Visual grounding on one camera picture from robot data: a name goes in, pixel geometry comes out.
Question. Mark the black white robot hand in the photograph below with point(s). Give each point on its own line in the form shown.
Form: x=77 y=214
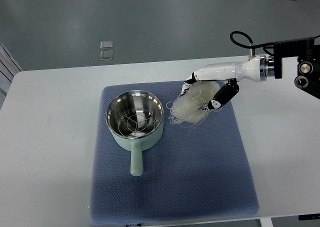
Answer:
x=232 y=72

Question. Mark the white vermicelli nest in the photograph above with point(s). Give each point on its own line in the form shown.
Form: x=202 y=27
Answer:
x=190 y=110

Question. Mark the mint green pot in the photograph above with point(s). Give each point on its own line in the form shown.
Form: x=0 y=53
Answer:
x=135 y=143

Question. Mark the blue textured mat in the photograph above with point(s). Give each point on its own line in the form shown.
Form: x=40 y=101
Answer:
x=191 y=173

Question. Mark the upper floor metal plate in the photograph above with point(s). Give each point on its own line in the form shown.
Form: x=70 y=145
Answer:
x=106 y=44

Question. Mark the white table leg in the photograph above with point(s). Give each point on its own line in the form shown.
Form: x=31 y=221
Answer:
x=266 y=222

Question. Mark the person in white trousers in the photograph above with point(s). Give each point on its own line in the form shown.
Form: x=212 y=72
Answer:
x=9 y=67

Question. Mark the wire steaming rack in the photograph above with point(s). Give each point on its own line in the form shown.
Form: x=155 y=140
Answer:
x=137 y=120

